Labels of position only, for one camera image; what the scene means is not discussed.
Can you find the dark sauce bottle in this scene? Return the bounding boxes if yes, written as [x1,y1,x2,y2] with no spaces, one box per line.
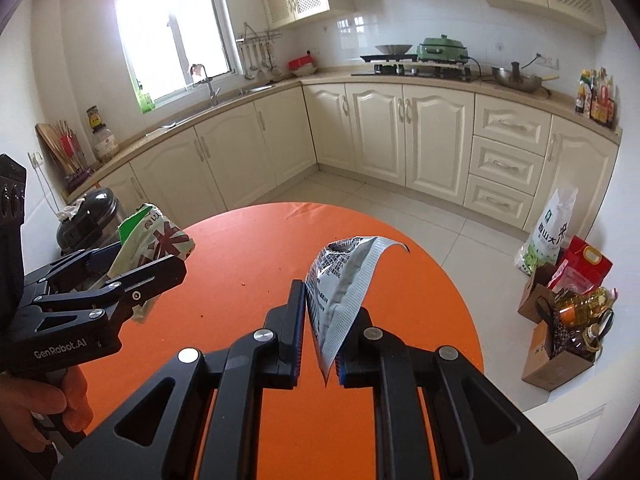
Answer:
[565,322,604,359]

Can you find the silver grey packet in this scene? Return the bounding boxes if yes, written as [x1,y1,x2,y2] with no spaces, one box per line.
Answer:
[305,236,411,387]

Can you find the chrome kitchen faucet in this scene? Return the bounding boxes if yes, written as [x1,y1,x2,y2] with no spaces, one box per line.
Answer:
[189,63,221,107]

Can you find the white rice bag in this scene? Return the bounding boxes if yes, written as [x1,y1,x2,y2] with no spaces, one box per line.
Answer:
[515,186,580,277]

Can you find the black kitchen appliance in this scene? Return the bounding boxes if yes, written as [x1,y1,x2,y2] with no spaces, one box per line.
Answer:
[56,187,126,256]

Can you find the kitchen window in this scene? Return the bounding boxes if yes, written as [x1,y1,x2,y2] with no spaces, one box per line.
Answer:
[113,0,237,107]

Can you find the orange round table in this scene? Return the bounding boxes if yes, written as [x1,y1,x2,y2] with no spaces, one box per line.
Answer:
[77,202,485,480]

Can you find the black gas stove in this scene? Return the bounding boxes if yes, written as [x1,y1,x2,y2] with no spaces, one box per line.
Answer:
[351,57,477,83]

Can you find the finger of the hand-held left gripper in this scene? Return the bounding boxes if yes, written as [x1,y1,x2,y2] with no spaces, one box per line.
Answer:
[22,244,123,297]
[30,255,188,323]

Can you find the small cardboard box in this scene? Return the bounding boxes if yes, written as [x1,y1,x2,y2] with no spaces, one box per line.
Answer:
[517,260,557,324]

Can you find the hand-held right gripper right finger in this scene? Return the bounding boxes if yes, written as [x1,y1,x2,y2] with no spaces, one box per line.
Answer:
[336,305,581,480]

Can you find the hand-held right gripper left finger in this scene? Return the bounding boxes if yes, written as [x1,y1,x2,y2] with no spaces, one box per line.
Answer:
[52,280,307,480]

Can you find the green bottle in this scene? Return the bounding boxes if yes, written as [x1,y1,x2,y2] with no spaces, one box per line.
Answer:
[135,77,156,115]

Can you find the wooden cutting board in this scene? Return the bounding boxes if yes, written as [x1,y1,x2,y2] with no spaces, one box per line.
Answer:
[35,122,77,177]

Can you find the glass storage jar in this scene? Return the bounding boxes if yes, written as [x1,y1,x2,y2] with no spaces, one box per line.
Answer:
[86,106,120,164]

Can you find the white crumpled cloth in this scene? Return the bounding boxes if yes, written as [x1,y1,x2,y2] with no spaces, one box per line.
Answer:
[57,199,89,222]

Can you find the bundle of chopsticks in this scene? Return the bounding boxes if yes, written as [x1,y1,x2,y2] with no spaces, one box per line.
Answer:
[55,119,97,188]

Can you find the red rice bag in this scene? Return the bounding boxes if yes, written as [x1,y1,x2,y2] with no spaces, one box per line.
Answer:
[547,236,614,294]

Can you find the white panelled door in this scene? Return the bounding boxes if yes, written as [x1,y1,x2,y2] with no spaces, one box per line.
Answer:
[520,390,640,480]

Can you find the green white snack wrapper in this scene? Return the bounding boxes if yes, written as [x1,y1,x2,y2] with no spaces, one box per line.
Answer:
[107,203,196,324]

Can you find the large cardboard box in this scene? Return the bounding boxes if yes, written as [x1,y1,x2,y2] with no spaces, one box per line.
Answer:
[521,320,597,392]

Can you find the person's left hand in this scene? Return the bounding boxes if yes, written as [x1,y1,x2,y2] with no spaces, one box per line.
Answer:
[0,366,94,449]

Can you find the cream kitchen base cabinets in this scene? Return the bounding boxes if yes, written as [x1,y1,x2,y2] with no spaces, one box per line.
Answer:
[65,77,624,262]

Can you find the cooking oil bottles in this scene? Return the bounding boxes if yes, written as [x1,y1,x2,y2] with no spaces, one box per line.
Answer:
[535,296,615,357]

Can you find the cluster of condiment bottles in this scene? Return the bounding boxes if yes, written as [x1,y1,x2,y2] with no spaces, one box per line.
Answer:
[574,67,617,129]

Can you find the steel wok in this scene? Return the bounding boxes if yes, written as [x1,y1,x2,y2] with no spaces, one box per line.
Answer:
[491,61,561,95]

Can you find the green electric cooking pot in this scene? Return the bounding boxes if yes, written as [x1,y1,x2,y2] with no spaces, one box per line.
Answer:
[416,35,471,63]

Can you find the hanging utensil rack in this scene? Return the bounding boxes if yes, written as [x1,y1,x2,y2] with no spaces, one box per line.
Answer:
[236,22,284,81]

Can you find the red container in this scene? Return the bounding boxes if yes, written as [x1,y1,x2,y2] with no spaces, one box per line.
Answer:
[287,55,320,79]

